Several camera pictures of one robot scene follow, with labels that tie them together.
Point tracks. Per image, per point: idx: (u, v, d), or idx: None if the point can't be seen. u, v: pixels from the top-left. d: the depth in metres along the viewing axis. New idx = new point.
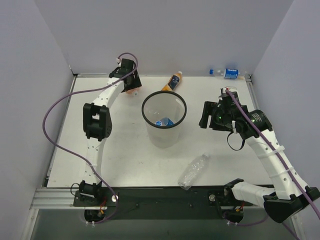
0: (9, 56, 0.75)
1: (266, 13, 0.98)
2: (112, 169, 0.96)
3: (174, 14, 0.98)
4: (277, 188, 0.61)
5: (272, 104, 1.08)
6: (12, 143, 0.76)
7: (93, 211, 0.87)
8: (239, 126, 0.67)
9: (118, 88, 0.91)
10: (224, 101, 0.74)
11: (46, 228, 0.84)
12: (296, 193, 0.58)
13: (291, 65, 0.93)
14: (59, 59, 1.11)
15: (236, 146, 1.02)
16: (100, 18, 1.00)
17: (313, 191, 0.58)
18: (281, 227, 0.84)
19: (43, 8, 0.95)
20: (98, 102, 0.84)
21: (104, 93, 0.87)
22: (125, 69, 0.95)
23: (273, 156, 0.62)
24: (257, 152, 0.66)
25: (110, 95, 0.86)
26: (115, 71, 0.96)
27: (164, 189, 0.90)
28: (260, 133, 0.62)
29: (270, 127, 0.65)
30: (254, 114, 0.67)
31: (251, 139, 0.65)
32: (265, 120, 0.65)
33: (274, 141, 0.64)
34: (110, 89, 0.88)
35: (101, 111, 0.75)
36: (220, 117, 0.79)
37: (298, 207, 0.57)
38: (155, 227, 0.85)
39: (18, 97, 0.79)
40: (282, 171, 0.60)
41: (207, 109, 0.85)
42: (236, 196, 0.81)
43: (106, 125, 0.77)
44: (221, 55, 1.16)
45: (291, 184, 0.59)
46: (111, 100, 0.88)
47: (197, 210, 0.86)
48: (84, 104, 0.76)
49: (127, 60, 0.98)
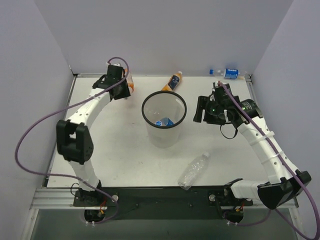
0: (10, 56, 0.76)
1: (265, 14, 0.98)
2: (111, 169, 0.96)
3: (174, 14, 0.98)
4: (269, 174, 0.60)
5: (272, 104, 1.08)
6: (12, 143, 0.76)
7: (93, 211, 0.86)
8: (230, 114, 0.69)
9: (101, 102, 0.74)
10: (217, 92, 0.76)
11: (47, 228, 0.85)
12: (286, 177, 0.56)
13: (291, 65, 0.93)
14: (59, 59, 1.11)
15: (229, 135, 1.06)
16: (100, 19, 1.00)
17: (304, 175, 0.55)
18: (281, 227, 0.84)
19: (43, 9, 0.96)
20: (76, 119, 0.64)
21: (83, 108, 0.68)
22: (112, 78, 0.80)
23: (263, 141, 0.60)
24: (248, 139, 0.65)
25: (90, 111, 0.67)
26: (99, 82, 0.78)
27: (164, 189, 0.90)
28: (250, 120, 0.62)
29: (260, 114, 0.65)
30: (245, 103, 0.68)
31: (242, 126, 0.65)
32: (255, 108, 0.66)
33: (264, 128, 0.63)
34: (91, 104, 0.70)
35: (78, 131, 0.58)
36: (213, 109, 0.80)
37: (289, 191, 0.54)
38: (154, 227, 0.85)
39: (18, 97, 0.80)
40: (272, 155, 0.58)
41: (201, 103, 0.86)
42: (235, 195, 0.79)
43: (85, 146, 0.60)
44: (221, 55, 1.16)
45: (281, 168, 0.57)
46: (92, 116, 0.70)
47: (197, 210, 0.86)
48: (57, 122, 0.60)
49: (113, 66, 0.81)
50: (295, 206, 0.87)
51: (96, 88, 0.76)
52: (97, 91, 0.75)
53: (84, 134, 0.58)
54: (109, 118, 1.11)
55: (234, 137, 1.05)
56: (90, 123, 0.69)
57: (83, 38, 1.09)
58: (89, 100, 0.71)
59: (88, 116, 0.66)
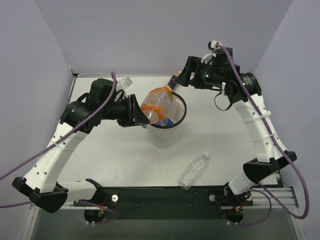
0: (10, 55, 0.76)
1: (265, 13, 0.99)
2: (111, 169, 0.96)
3: (174, 13, 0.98)
4: (258, 151, 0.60)
5: (272, 104, 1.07)
6: (13, 141, 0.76)
7: (93, 211, 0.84)
8: (228, 88, 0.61)
9: (72, 143, 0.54)
10: (217, 58, 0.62)
11: (47, 227, 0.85)
12: (275, 156, 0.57)
13: (291, 64, 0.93)
14: (58, 58, 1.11)
15: (222, 106, 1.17)
16: (100, 19, 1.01)
17: (291, 154, 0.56)
18: (281, 227, 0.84)
19: (44, 9, 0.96)
20: (32, 180, 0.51)
21: (42, 160, 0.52)
22: (96, 103, 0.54)
23: (259, 122, 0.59)
24: (243, 117, 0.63)
25: (51, 166, 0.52)
26: (71, 108, 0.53)
27: (164, 189, 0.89)
28: (249, 97, 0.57)
29: (259, 91, 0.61)
30: (245, 77, 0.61)
31: (239, 102, 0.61)
32: (255, 84, 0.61)
33: (261, 107, 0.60)
34: (53, 154, 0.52)
35: (32, 200, 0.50)
36: (207, 75, 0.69)
37: (275, 169, 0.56)
38: (154, 227, 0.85)
39: (18, 96, 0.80)
40: (265, 135, 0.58)
41: (191, 65, 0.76)
42: (234, 191, 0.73)
43: (48, 207, 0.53)
44: None
45: (272, 148, 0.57)
46: (59, 165, 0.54)
47: (196, 210, 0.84)
48: (14, 180, 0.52)
49: (99, 85, 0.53)
50: (295, 206, 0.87)
51: (64, 124, 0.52)
52: (65, 130, 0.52)
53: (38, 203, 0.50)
54: None
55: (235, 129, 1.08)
56: (59, 171, 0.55)
57: (83, 38, 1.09)
58: (50, 148, 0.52)
59: (47, 175, 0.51)
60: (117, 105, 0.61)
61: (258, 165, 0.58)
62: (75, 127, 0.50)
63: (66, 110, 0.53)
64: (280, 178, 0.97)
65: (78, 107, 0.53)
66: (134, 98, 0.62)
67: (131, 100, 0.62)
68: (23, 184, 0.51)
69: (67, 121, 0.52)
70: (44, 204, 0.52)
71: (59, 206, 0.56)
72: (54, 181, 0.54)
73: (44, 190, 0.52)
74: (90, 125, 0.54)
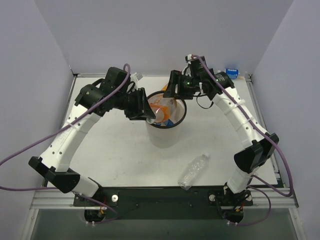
0: (10, 56, 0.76)
1: (265, 13, 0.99)
2: (111, 169, 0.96)
3: (174, 13, 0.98)
4: (242, 139, 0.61)
5: (272, 104, 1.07)
6: (13, 141, 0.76)
7: (93, 211, 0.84)
8: (205, 87, 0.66)
9: (86, 125, 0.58)
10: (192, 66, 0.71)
11: (48, 226, 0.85)
12: (257, 139, 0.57)
13: (291, 64, 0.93)
14: (58, 58, 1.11)
15: (206, 105, 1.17)
16: (100, 19, 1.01)
17: (273, 136, 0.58)
18: (281, 227, 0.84)
19: (44, 9, 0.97)
20: (47, 159, 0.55)
21: (57, 141, 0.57)
22: (110, 88, 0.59)
23: (236, 109, 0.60)
24: (222, 109, 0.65)
25: (65, 146, 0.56)
26: (86, 91, 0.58)
27: (164, 189, 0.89)
28: (223, 90, 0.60)
29: (233, 85, 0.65)
30: (218, 75, 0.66)
31: (216, 97, 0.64)
32: (227, 79, 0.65)
33: (236, 97, 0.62)
34: (68, 135, 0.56)
35: (48, 178, 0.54)
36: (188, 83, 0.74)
37: (260, 151, 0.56)
38: (154, 227, 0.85)
39: (19, 97, 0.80)
40: (243, 121, 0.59)
41: (174, 77, 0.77)
42: (232, 189, 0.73)
43: (61, 186, 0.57)
44: (221, 55, 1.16)
45: (252, 132, 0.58)
46: (73, 147, 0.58)
47: (197, 211, 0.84)
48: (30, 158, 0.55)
49: (115, 71, 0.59)
50: (295, 206, 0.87)
51: (78, 106, 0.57)
52: (80, 112, 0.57)
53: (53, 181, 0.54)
54: (109, 117, 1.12)
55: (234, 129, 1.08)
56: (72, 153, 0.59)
57: (83, 38, 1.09)
58: (66, 129, 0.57)
59: (62, 154, 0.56)
60: (128, 95, 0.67)
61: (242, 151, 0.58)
62: (90, 109, 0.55)
63: (80, 93, 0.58)
64: (280, 178, 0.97)
65: (92, 90, 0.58)
66: (143, 91, 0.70)
67: (141, 93, 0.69)
68: (39, 163, 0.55)
69: (81, 103, 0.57)
70: (59, 183, 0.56)
71: (71, 186, 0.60)
72: (68, 162, 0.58)
73: (58, 170, 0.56)
74: (104, 108, 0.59)
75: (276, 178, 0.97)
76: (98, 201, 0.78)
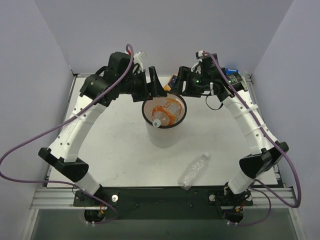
0: (10, 56, 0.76)
1: (265, 14, 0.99)
2: (111, 169, 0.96)
3: (174, 13, 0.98)
4: (251, 145, 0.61)
5: (272, 104, 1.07)
6: (13, 141, 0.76)
7: (93, 211, 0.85)
8: (216, 87, 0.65)
9: (92, 115, 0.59)
10: (203, 63, 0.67)
11: (48, 226, 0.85)
12: (266, 147, 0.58)
13: (291, 65, 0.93)
14: (58, 58, 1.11)
15: (215, 106, 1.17)
16: (100, 19, 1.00)
17: (282, 145, 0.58)
18: (281, 227, 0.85)
19: (44, 9, 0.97)
20: (56, 149, 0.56)
21: (65, 132, 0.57)
22: (113, 75, 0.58)
23: (247, 115, 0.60)
24: (233, 113, 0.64)
25: (73, 137, 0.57)
26: (90, 81, 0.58)
27: (164, 189, 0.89)
28: (235, 93, 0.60)
29: (245, 88, 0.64)
30: (231, 76, 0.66)
31: (227, 99, 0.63)
32: (240, 81, 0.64)
33: (248, 101, 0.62)
34: (75, 126, 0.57)
35: (57, 168, 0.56)
36: (197, 81, 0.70)
37: (269, 160, 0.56)
38: (154, 227, 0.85)
39: (19, 97, 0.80)
40: (254, 127, 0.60)
41: (183, 74, 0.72)
42: (232, 189, 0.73)
43: (71, 175, 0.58)
44: (221, 55, 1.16)
45: (262, 140, 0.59)
46: (80, 137, 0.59)
47: (197, 211, 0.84)
48: (39, 149, 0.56)
49: (117, 57, 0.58)
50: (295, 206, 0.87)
51: (84, 97, 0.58)
52: (85, 102, 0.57)
53: (63, 171, 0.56)
54: (109, 117, 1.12)
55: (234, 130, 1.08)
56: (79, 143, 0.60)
57: (83, 38, 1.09)
58: (73, 120, 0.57)
59: (70, 145, 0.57)
60: (134, 78, 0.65)
61: (251, 158, 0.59)
62: (94, 100, 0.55)
63: (85, 83, 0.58)
64: (280, 178, 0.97)
65: (96, 80, 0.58)
66: (153, 70, 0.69)
67: (152, 72, 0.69)
68: (48, 154, 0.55)
69: (87, 94, 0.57)
70: (68, 173, 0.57)
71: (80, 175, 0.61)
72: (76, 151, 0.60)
73: (67, 160, 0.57)
74: (109, 98, 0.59)
75: (276, 178, 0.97)
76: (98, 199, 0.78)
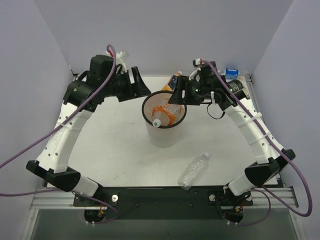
0: (10, 56, 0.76)
1: (265, 14, 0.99)
2: (111, 169, 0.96)
3: (174, 13, 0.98)
4: (256, 154, 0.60)
5: (272, 104, 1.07)
6: (12, 141, 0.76)
7: (93, 211, 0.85)
8: (217, 96, 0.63)
9: (78, 122, 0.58)
10: (202, 71, 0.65)
11: (48, 226, 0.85)
12: (273, 156, 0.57)
13: (291, 65, 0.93)
14: (58, 58, 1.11)
15: (217, 115, 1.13)
16: (100, 19, 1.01)
17: (289, 153, 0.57)
18: (281, 227, 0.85)
19: (44, 9, 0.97)
20: (44, 161, 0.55)
21: (52, 142, 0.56)
22: (97, 80, 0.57)
23: (252, 124, 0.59)
24: (236, 121, 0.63)
25: (61, 147, 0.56)
26: (73, 88, 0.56)
27: (164, 189, 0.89)
28: (239, 102, 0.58)
29: (247, 95, 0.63)
30: (232, 84, 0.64)
31: (230, 108, 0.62)
32: (242, 89, 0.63)
33: (251, 109, 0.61)
34: (62, 135, 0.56)
35: (48, 180, 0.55)
36: (197, 89, 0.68)
37: (276, 169, 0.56)
38: (154, 227, 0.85)
39: (18, 97, 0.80)
40: (259, 136, 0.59)
41: (181, 84, 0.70)
42: (234, 192, 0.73)
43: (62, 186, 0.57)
44: (221, 55, 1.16)
45: (269, 149, 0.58)
46: (68, 147, 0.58)
47: (197, 210, 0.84)
48: (27, 163, 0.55)
49: (99, 61, 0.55)
50: (295, 206, 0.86)
51: (67, 104, 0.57)
52: (70, 110, 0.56)
53: (54, 182, 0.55)
54: (109, 118, 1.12)
55: (234, 130, 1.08)
56: (68, 153, 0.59)
57: (83, 38, 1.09)
58: (58, 130, 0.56)
59: (59, 156, 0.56)
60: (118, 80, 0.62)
61: (258, 168, 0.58)
62: (79, 107, 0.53)
63: (68, 90, 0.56)
64: (280, 178, 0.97)
65: (80, 86, 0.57)
66: (136, 71, 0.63)
67: (135, 73, 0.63)
68: (37, 167, 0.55)
69: (70, 101, 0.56)
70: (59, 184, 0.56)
71: (72, 185, 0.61)
72: (65, 161, 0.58)
73: (57, 170, 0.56)
74: (94, 103, 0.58)
75: (276, 178, 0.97)
76: (98, 200, 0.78)
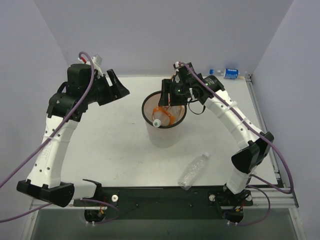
0: (10, 57, 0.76)
1: (265, 14, 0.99)
2: (111, 169, 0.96)
3: (174, 14, 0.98)
4: (238, 140, 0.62)
5: (272, 104, 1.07)
6: (12, 142, 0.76)
7: (93, 211, 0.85)
8: (196, 92, 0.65)
9: (66, 133, 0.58)
10: (180, 72, 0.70)
11: (48, 227, 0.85)
12: (253, 139, 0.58)
13: (291, 65, 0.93)
14: (58, 59, 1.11)
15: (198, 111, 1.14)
16: (100, 20, 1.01)
17: (268, 135, 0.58)
18: (281, 227, 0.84)
19: (44, 10, 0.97)
20: (36, 179, 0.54)
21: (41, 158, 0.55)
22: (77, 89, 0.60)
23: (229, 112, 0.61)
24: (215, 113, 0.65)
25: (51, 160, 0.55)
26: (55, 100, 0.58)
27: (164, 189, 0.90)
28: (214, 94, 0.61)
29: (223, 88, 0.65)
30: (208, 79, 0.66)
31: (207, 101, 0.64)
32: (217, 82, 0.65)
33: (227, 99, 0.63)
34: (50, 148, 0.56)
35: (42, 197, 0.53)
36: (179, 90, 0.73)
37: (257, 151, 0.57)
38: (154, 227, 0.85)
39: (19, 97, 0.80)
40: (237, 123, 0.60)
41: (166, 87, 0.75)
42: (232, 191, 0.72)
43: (58, 201, 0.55)
44: (221, 55, 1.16)
45: (247, 133, 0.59)
46: (59, 160, 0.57)
47: (197, 210, 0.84)
48: (18, 184, 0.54)
49: (76, 70, 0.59)
50: (295, 206, 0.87)
51: (52, 117, 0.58)
52: (57, 122, 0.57)
53: (50, 198, 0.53)
54: (109, 118, 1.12)
55: None
56: (60, 167, 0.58)
57: (83, 39, 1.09)
58: (46, 144, 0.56)
59: (51, 170, 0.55)
60: (97, 85, 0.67)
61: (240, 153, 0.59)
62: (66, 116, 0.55)
63: (51, 103, 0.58)
64: (280, 178, 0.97)
65: (62, 97, 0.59)
66: (112, 73, 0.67)
67: (112, 75, 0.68)
68: (29, 185, 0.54)
69: (55, 113, 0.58)
70: (55, 200, 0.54)
71: (68, 200, 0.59)
72: (58, 176, 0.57)
73: (51, 185, 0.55)
74: (79, 112, 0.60)
75: (276, 178, 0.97)
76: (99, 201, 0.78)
